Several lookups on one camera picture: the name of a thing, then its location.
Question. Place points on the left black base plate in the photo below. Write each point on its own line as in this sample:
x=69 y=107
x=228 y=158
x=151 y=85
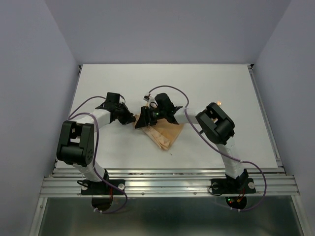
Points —
x=89 y=188

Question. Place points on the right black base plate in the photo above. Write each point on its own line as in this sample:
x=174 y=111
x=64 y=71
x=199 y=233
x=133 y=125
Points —
x=220 y=186

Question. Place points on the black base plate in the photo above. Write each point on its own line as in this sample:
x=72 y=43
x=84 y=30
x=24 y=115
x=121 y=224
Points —
x=220 y=186
x=89 y=188

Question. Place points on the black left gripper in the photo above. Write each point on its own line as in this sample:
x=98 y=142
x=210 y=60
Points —
x=129 y=118

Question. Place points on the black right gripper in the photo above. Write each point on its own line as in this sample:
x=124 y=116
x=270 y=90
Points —
x=142 y=121

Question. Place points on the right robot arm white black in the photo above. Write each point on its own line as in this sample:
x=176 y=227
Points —
x=217 y=126

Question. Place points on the peach cloth napkin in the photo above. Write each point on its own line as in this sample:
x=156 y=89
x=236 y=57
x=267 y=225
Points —
x=163 y=134

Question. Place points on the aluminium rail frame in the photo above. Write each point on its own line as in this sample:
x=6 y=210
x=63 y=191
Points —
x=176 y=202

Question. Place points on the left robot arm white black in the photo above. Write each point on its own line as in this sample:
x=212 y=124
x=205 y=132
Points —
x=79 y=136

